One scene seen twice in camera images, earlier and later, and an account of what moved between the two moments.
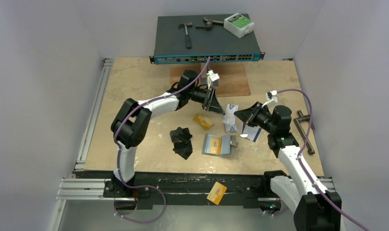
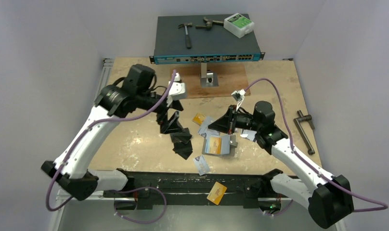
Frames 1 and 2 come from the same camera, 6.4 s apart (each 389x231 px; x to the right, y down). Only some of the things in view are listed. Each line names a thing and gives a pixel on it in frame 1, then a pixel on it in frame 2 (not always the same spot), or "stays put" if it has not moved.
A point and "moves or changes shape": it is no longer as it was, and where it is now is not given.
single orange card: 215,145 stays put
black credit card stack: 181,138 stays put
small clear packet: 251,133 stays put
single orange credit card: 217,193 stays put
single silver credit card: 229,117 moves or changes shape
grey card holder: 220,145 stays put
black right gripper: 253,113 → 231,118
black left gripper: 214,106 → 173,124
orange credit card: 203,121 stays put
